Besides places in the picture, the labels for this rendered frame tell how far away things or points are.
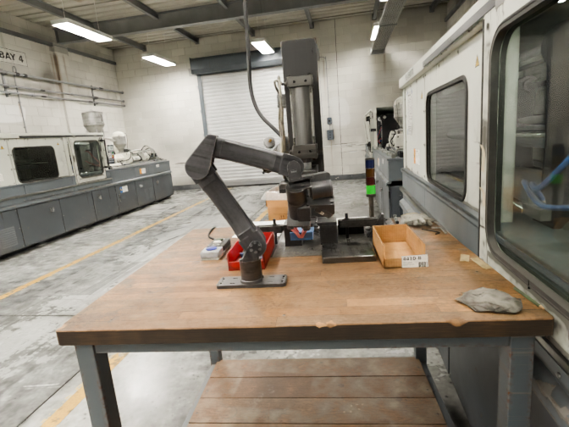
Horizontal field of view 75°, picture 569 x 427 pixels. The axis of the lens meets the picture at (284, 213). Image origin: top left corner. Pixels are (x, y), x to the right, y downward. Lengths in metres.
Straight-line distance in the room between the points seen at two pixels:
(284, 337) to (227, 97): 10.40
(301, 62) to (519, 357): 1.12
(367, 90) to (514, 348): 9.90
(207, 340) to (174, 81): 11.06
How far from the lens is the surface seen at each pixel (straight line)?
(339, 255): 1.22
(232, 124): 11.01
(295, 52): 1.48
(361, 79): 10.67
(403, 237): 1.40
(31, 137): 6.74
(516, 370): 1.02
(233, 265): 1.22
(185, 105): 11.58
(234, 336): 0.90
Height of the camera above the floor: 1.31
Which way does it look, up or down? 12 degrees down
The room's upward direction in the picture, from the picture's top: 5 degrees counter-clockwise
